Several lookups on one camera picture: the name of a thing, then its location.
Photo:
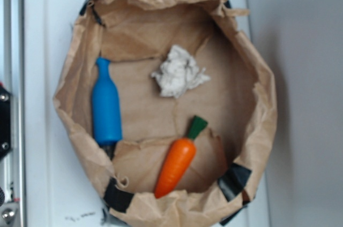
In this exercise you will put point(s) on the brown paper bag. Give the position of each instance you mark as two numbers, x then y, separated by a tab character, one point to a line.
239	103

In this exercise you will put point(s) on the crumpled white paper ball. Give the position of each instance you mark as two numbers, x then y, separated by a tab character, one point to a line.
179	73

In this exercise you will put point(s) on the orange toy carrot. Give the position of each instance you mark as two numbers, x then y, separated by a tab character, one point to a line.
178	159

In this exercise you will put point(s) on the blue plastic bottle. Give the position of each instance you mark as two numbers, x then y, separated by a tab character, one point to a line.
107	124

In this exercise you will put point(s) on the white plastic tray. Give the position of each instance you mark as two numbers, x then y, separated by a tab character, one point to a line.
58	193

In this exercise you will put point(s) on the black metal bracket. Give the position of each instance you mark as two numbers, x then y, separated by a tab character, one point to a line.
6	121

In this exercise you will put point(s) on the aluminium frame rail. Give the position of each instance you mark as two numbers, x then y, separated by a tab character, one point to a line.
13	197

